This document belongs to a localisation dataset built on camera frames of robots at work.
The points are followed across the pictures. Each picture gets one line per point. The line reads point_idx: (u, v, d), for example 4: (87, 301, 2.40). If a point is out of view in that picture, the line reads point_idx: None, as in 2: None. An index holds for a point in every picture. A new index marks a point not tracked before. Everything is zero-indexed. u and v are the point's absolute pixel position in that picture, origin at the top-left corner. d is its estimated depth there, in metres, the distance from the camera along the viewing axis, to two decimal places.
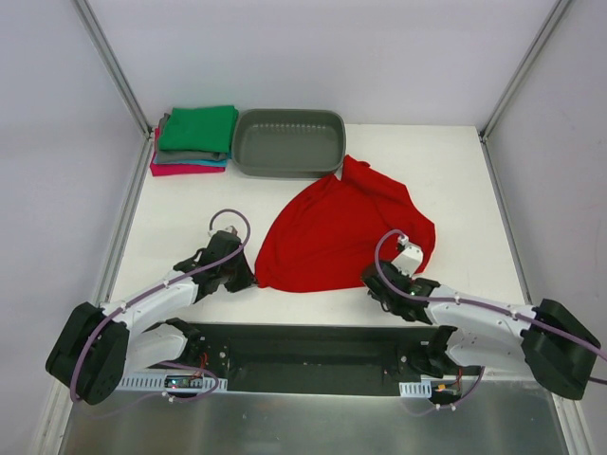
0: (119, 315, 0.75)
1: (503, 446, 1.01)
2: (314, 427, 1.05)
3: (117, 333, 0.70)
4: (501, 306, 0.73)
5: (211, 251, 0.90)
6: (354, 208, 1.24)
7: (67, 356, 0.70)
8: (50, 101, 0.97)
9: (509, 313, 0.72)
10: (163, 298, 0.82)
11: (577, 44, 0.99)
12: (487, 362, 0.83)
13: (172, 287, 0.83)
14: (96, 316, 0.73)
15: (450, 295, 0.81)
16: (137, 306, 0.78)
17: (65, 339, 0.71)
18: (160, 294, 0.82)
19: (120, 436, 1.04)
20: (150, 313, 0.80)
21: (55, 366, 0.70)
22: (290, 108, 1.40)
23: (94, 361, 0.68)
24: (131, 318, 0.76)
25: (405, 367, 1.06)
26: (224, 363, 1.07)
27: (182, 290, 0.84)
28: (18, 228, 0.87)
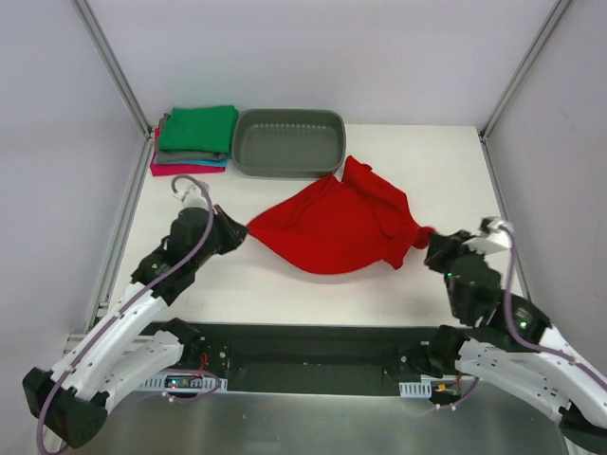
0: (67, 377, 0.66)
1: (502, 446, 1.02)
2: (314, 427, 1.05)
3: (69, 402, 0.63)
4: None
5: (175, 243, 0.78)
6: (352, 209, 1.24)
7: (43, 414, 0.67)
8: (50, 100, 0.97)
9: None
10: (118, 335, 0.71)
11: (577, 45, 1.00)
12: (516, 392, 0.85)
13: (127, 315, 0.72)
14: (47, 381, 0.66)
15: (565, 353, 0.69)
16: (88, 356, 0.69)
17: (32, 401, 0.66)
18: (116, 328, 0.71)
19: (120, 436, 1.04)
20: (110, 352, 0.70)
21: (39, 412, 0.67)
22: (291, 108, 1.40)
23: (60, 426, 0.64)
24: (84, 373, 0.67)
25: (405, 368, 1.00)
26: (224, 363, 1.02)
27: (140, 313, 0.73)
28: (18, 227, 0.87)
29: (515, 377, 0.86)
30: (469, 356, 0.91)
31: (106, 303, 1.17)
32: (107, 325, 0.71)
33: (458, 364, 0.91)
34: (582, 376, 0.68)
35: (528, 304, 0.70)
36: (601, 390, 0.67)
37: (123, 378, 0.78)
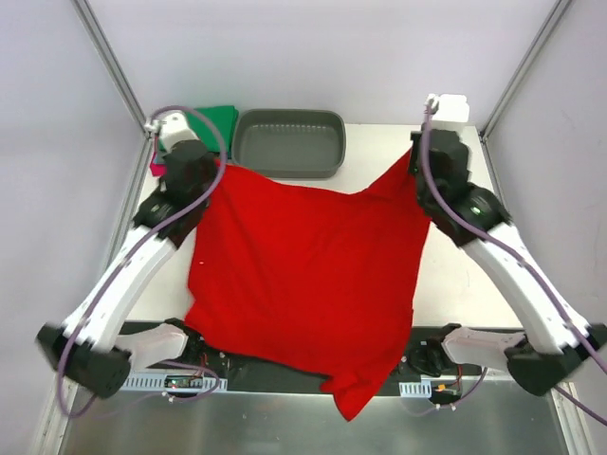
0: (82, 329, 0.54)
1: (503, 447, 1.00)
2: (313, 427, 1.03)
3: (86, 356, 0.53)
4: (561, 303, 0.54)
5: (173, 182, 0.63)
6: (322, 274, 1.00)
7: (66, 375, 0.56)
8: (50, 102, 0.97)
9: (565, 318, 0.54)
10: (128, 278, 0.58)
11: (578, 45, 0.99)
12: (478, 357, 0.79)
13: (133, 261, 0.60)
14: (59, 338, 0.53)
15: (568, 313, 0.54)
16: (101, 302, 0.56)
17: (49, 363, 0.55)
18: (125, 275, 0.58)
19: (120, 436, 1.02)
20: (120, 305, 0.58)
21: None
22: (290, 108, 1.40)
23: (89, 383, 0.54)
24: (100, 325, 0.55)
25: (404, 367, 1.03)
26: (224, 363, 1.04)
27: (148, 259, 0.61)
28: (19, 228, 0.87)
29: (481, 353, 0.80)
30: (450, 336, 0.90)
31: None
32: (111, 276, 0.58)
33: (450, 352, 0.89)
34: (535, 283, 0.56)
35: (490, 196, 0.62)
36: (552, 303, 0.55)
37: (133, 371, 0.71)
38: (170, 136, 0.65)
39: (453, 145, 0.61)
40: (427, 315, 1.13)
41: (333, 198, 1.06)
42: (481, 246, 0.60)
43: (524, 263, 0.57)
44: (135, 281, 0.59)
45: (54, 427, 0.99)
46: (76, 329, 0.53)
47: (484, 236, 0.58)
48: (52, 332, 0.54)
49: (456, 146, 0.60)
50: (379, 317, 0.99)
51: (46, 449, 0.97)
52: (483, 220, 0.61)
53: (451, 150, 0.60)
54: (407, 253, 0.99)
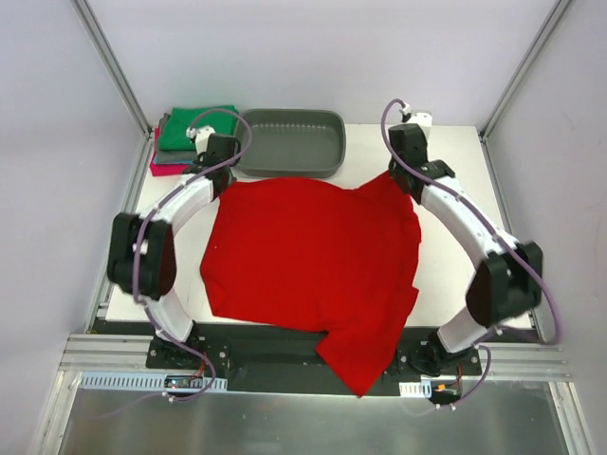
0: (156, 214, 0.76)
1: (504, 447, 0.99)
2: (314, 427, 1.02)
3: (161, 227, 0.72)
4: (490, 225, 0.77)
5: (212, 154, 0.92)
6: (321, 250, 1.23)
7: (123, 261, 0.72)
8: (51, 102, 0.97)
9: (493, 231, 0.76)
10: (188, 195, 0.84)
11: (577, 45, 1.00)
12: (464, 339, 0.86)
13: (192, 187, 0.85)
14: (136, 221, 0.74)
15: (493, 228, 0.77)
16: (169, 206, 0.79)
17: (117, 243, 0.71)
18: (185, 193, 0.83)
19: (119, 436, 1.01)
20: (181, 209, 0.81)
21: (116, 277, 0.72)
22: (291, 108, 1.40)
23: (153, 257, 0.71)
24: (167, 215, 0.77)
25: (404, 367, 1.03)
26: (224, 363, 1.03)
27: (200, 187, 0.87)
28: (18, 227, 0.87)
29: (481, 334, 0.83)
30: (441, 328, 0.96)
31: (106, 302, 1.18)
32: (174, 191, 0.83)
33: (447, 344, 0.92)
34: (469, 214, 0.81)
35: (438, 163, 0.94)
36: (483, 227, 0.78)
37: (159, 308, 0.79)
38: (199, 141, 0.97)
39: (413, 129, 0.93)
40: (428, 316, 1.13)
41: (338, 192, 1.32)
42: (427, 191, 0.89)
43: (460, 197, 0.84)
44: (187, 202, 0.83)
45: (54, 426, 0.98)
46: (152, 212, 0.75)
47: (429, 182, 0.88)
48: (126, 216, 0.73)
49: (414, 130, 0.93)
50: (374, 287, 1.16)
51: (46, 448, 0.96)
52: (434, 175, 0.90)
53: (410, 130, 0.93)
54: (393, 236, 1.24)
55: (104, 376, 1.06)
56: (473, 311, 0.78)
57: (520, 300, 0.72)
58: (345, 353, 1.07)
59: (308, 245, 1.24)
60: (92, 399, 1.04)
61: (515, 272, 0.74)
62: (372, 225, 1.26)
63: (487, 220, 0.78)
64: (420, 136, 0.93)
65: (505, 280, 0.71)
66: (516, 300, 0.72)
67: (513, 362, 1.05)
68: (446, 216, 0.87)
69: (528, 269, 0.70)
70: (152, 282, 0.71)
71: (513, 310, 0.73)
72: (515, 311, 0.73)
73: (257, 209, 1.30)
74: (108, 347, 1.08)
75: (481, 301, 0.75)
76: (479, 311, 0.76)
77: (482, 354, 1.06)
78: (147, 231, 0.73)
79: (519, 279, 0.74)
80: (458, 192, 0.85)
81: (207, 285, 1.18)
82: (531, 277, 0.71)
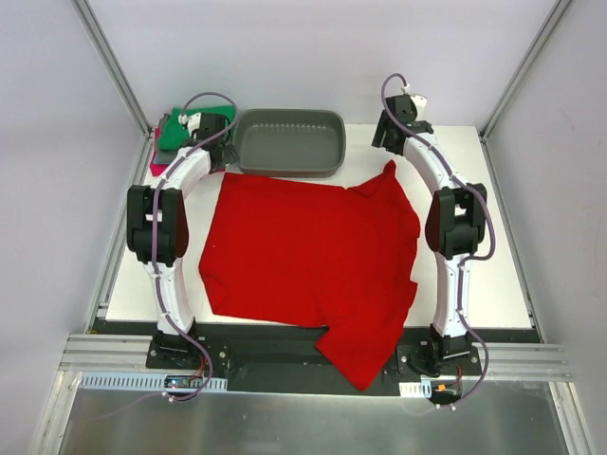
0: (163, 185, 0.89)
1: (505, 447, 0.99)
2: (314, 427, 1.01)
3: (173, 195, 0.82)
4: (448, 164, 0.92)
5: (207, 128, 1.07)
6: (321, 245, 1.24)
7: (142, 229, 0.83)
8: (51, 103, 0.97)
9: (450, 172, 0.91)
10: (189, 167, 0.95)
11: (576, 45, 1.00)
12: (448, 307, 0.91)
13: (191, 158, 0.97)
14: (147, 192, 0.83)
15: (449, 169, 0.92)
16: (174, 177, 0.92)
17: (134, 213, 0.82)
18: (186, 165, 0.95)
19: (118, 436, 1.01)
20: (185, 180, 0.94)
21: (136, 244, 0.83)
22: (290, 108, 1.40)
23: (168, 223, 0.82)
24: (175, 185, 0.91)
25: (405, 368, 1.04)
26: (224, 363, 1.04)
27: (198, 159, 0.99)
28: (18, 227, 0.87)
29: (456, 290, 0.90)
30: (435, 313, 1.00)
31: (106, 302, 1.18)
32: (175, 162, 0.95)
33: (439, 329, 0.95)
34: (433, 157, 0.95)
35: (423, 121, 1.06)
36: (440, 163, 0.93)
37: (171, 279, 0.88)
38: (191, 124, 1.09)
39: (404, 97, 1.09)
40: (430, 315, 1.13)
41: (335, 190, 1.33)
42: (407, 141, 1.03)
43: (432, 146, 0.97)
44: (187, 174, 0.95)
45: (54, 427, 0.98)
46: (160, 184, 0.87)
47: (408, 132, 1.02)
48: (139, 189, 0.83)
49: (405, 97, 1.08)
50: (374, 283, 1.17)
51: (46, 449, 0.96)
52: (416, 129, 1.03)
53: (401, 97, 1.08)
54: (391, 231, 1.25)
55: (104, 376, 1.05)
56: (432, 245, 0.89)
57: (467, 230, 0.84)
58: (347, 348, 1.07)
59: (306, 242, 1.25)
60: (92, 399, 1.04)
61: (467, 208, 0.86)
62: (370, 221, 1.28)
63: (447, 162, 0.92)
64: (411, 104, 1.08)
65: (453, 207, 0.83)
66: (462, 228, 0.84)
67: (513, 361, 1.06)
68: (416, 161, 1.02)
69: (472, 194, 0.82)
70: (169, 245, 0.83)
71: (461, 236, 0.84)
72: (463, 238, 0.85)
73: (255, 208, 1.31)
74: (108, 347, 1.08)
75: (433, 229, 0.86)
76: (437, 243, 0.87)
77: (482, 354, 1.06)
78: (159, 201, 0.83)
79: (469, 212, 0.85)
80: (431, 142, 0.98)
81: (206, 283, 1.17)
82: (477, 206, 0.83)
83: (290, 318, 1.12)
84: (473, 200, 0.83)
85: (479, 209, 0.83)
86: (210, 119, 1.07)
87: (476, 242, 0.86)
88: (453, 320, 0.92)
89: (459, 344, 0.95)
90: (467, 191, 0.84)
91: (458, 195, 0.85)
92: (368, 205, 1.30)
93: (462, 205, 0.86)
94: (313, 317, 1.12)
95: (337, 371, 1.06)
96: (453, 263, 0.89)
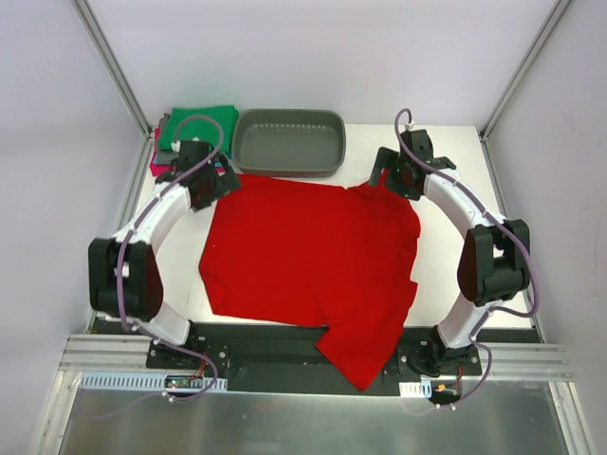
0: (133, 237, 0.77)
1: (504, 447, 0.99)
2: (314, 427, 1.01)
3: (139, 251, 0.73)
4: (480, 202, 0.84)
5: (187, 156, 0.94)
6: (320, 246, 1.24)
7: (106, 288, 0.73)
8: (51, 103, 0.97)
9: (482, 210, 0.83)
10: (162, 210, 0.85)
11: (577, 45, 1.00)
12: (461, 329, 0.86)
13: (164, 200, 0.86)
14: (112, 245, 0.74)
15: (482, 207, 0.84)
16: (145, 225, 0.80)
17: (97, 271, 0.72)
18: (157, 209, 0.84)
19: (118, 435, 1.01)
20: (156, 227, 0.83)
21: (99, 304, 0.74)
22: (290, 108, 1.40)
23: (136, 281, 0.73)
24: (145, 236, 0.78)
25: (405, 368, 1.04)
26: (224, 363, 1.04)
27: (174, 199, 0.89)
28: (18, 227, 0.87)
29: (474, 323, 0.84)
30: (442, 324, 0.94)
31: None
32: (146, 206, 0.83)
33: (445, 338, 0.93)
34: (463, 196, 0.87)
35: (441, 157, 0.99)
36: (470, 202, 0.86)
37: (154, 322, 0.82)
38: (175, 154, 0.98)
39: (421, 133, 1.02)
40: (431, 316, 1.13)
41: (334, 190, 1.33)
42: (429, 179, 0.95)
43: (456, 184, 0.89)
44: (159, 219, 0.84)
45: (54, 427, 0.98)
46: (129, 235, 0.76)
47: (430, 170, 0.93)
48: (103, 242, 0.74)
49: (422, 132, 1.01)
50: (373, 283, 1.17)
51: (46, 449, 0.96)
52: (437, 167, 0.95)
53: (416, 132, 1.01)
54: (391, 231, 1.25)
55: (104, 376, 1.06)
56: (465, 294, 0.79)
57: (507, 276, 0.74)
58: (347, 348, 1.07)
59: (306, 242, 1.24)
60: (92, 399, 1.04)
61: (505, 249, 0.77)
62: (369, 221, 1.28)
63: (479, 200, 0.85)
64: (427, 139, 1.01)
65: (491, 249, 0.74)
66: (503, 275, 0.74)
67: (513, 361, 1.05)
68: (442, 198, 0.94)
69: (513, 239, 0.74)
70: (138, 305, 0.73)
71: (502, 283, 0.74)
72: (504, 286, 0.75)
73: (255, 208, 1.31)
74: (108, 347, 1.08)
75: (469, 276, 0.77)
76: (471, 293, 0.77)
77: (482, 354, 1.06)
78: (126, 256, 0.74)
79: (508, 256, 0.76)
80: (455, 178, 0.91)
81: (206, 283, 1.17)
82: (518, 249, 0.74)
83: (289, 318, 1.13)
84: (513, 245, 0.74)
85: (521, 253, 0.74)
86: (189, 148, 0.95)
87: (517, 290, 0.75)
88: (463, 338, 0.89)
89: (460, 349, 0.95)
90: (505, 231, 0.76)
91: (494, 234, 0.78)
92: (367, 205, 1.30)
93: (499, 245, 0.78)
94: (313, 317, 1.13)
95: (337, 371, 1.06)
96: (483, 308, 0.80)
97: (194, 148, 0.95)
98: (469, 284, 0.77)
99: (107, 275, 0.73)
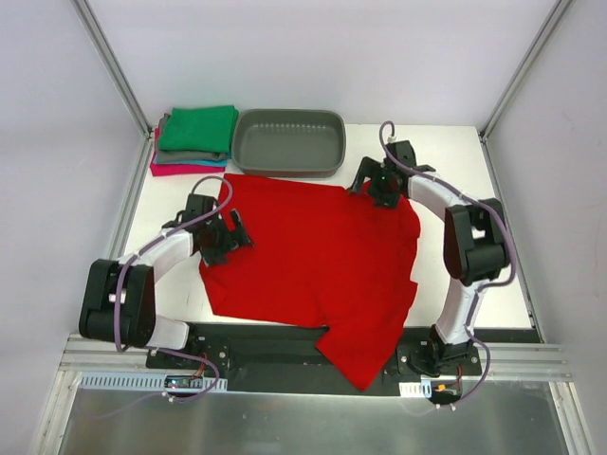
0: (136, 261, 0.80)
1: (504, 448, 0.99)
2: (314, 427, 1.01)
3: (137, 276, 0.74)
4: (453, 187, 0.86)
5: (193, 210, 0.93)
6: (321, 246, 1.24)
7: (101, 312, 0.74)
8: (51, 102, 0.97)
9: (457, 193, 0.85)
10: (168, 246, 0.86)
11: (577, 45, 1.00)
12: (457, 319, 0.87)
13: (172, 239, 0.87)
14: (113, 268, 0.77)
15: (456, 191, 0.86)
16: (149, 253, 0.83)
17: (94, 293, 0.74)
18: (164, 244, 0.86)
19: (118, 436, 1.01)
20: (159, 258, 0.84)
21: (90, 327, 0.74)
22: (290, 109, 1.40)
23: (131, 307, 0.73)
24: (147, 261, 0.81)
25: (404, 368, 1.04)
26: (224, 363, 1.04)
27: (181, 240, 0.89)
28: (18, 227, 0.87)
29: (468, 310, 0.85)
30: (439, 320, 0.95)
31: None
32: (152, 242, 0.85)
33: (443, 335, 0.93)
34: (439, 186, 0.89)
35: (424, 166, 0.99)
36: (447, 190, 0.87)
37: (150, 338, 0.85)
38: None
39: (404, 142, 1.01)
40: (430, 316, 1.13)
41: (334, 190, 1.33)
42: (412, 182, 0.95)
43: (435, 179, 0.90)
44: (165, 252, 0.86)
45: (54, 427, 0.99)
46: (131, 258, 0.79)
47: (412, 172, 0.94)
48: (104, 264, 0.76)
49: (405, 142, 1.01)
50: (374, 283, 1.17)
51: (46, 449, 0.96)
52: (418, 171, 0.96)
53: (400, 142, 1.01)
54: (390, 230, 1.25)
55: (104, 376, 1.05)
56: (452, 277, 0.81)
57: (489, 252, 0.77)
58: (347, 349, 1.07)
59: (306, 243, 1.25)
60: (92, 399, 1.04)
61: (485, 228, 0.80)
62: (369, 220, 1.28)
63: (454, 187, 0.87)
64: (411, 149, 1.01)
65: (469, 225, 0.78)
66: (485, 251, 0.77)
67: (513, 361, 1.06)
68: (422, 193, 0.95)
69: (487, 209, 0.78)
70: (129, 333, 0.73)
71: (486, 260, 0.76)
72: (487, 263, 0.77)
73: (255, 209, 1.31)
74: (108, 347, 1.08)
75: (452, 255, 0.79)
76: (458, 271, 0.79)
77: (482, 354, 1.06)
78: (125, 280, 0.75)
79: (488, 233, 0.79)
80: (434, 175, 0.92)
81: (206, 284, 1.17)
82: (494, 223, 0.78)
83: (289, 318, 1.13)
84: (490, 219, 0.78)
85: (498, 227, 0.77)
86: (194, 204, 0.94)
87: (500, 266, 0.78)
88: (459, 332, 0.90)
89: (460, 348, 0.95)
90: (481, 209, 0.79)
91: (471, 214, 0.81)
92: (367, 205, 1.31)
93: (478, 227, 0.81)
94: (313, 318, 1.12)
95: (337, 371, 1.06)
96: (471, 288, 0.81)
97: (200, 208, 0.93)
98: (454, 264, 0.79)
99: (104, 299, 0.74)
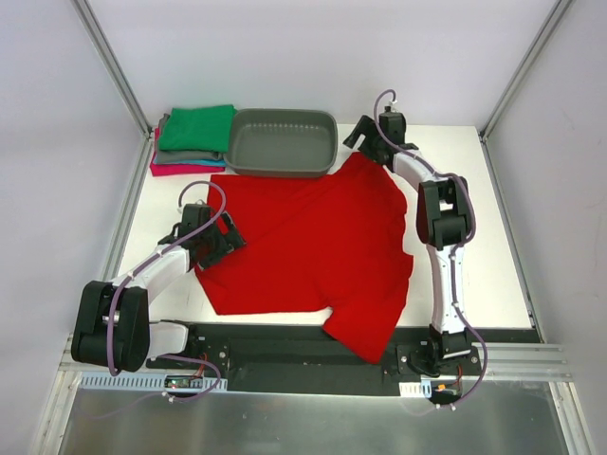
0: (129, 282, 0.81)
1: (504, 448, 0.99)
2: (314, 427, 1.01)
3: (131, 300, 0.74)
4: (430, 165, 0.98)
5: (189, 222, 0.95)
6: (320, 232, 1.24)
7: (93, 335, 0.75)
8: (50, 102, 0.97)
9: (432, 171, 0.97)
10: (161, 264, 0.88)
11: (577, 45, 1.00)
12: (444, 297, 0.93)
13: (165, 256, 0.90)
14: (106, 289, 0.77)
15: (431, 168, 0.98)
16: (142, 274, 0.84)
17: (87, 317, 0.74)
18: (159, 263, 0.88)
19: (118, 435, 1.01)
20: (156, 277, 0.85)
21: (82, 350, 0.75)
22: (283, 108, 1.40)
23: (124, 329, 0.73)
24: (140, 282, 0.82)
25: (404, 368, 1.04)
26: (224, 363, 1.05)
27: (174, 257, 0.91)
28: (17, 227, 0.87)
29: (450, 282, 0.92)
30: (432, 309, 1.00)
31: None
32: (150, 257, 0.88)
33: (437, 326, 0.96)
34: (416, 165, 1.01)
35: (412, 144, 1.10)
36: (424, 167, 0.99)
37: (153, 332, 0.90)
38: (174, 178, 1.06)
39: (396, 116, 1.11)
40: (429, 316, 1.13)
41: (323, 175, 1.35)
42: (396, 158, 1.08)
43: (416, 157, 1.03)
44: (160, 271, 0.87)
45: (54, 427, 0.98)
46: (125, 281, 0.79)
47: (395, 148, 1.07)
48: (97, 286, 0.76)
49: (397, 116, 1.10)
50: (371, 261, 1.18)
51: (46, 449, 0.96)
52: (403, 148, 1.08)
53: (393, 117, 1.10)
54: (383, 211, 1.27)
55: (104, 376, 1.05)
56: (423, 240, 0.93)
57: (453, 221, 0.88)
58: (354, 335, 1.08)
59: (304, 230, 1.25)
60: (92, 399, 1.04)
61: (452, 202, 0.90)
62: (363, 201, 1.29)
63: (431, 165, 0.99)
64: (401, 122, 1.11)
65: (436, 198, 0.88)
66: (450, 221, 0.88)
67: (512, 362, 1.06)
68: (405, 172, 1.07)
69: (453, 179, 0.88)
70: (122, 354, 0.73)
71: (449, 227, 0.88)
72: (451, 229, 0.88)
73: (251, 204, 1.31)
74: None
75: (422, 220, 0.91)
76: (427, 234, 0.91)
77: (482, 354, 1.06)
78: (119, 301, 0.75)
79: (454, 206, 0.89)
80: (415, 154, 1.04)
81: (206, 285, 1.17)
82: (460, 196, 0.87)
83: (294, 308, 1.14)
84: (456, 192, 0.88)
85: (462, 199, 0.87)
86: (188, 216, 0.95)
87: (465, 232, 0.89)
88: (450, 315, 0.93)
89: (459, 345, 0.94)
90: (450, 184, 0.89)
91: (442, 190, 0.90)
92: (359, 187, 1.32)
93: (448, 200, 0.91)
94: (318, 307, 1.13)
95: (338, 371, 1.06)
96: (445, 254, 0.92)
97: (194, 221, 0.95)
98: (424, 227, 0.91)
99: (96, 322, 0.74)
